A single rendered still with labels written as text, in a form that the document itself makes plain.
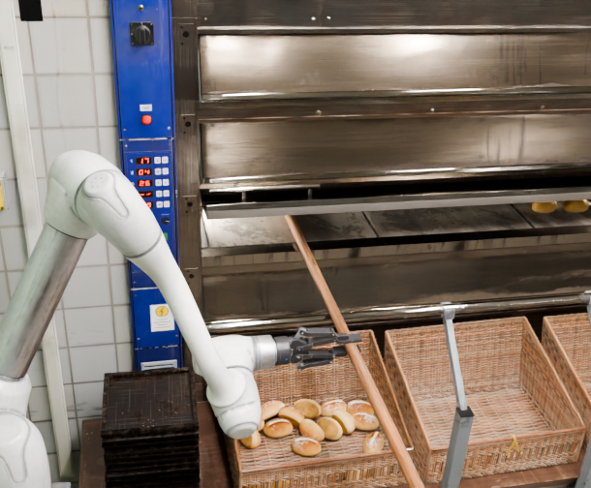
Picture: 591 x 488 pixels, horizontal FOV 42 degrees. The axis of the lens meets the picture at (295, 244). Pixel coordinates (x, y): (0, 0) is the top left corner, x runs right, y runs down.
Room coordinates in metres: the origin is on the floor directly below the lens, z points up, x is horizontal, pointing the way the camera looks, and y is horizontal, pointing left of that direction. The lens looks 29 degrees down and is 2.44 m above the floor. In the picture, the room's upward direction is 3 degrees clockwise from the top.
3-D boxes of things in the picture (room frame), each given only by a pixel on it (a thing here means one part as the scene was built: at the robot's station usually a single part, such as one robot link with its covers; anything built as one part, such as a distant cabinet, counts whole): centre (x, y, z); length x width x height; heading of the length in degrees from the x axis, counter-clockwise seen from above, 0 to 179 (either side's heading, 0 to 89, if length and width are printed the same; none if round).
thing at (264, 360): (1.61, 0.07, 1.20); 0.09 x 0.06 x 0.09; 14
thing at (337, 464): (1.93, -0.08, 0.72); 0.56 x 0.49 x 0.28; 104
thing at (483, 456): (2.06, -0.66, 0.72); 0.56 x 0.49 x 0.28; 105
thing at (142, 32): (2.03, 0.43, 1.92); 0.06 x 0.04 x 0.11; 103
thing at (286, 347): (1.63, 0.00, 1.20); 0.09 x 0.07 x 0.08; 104
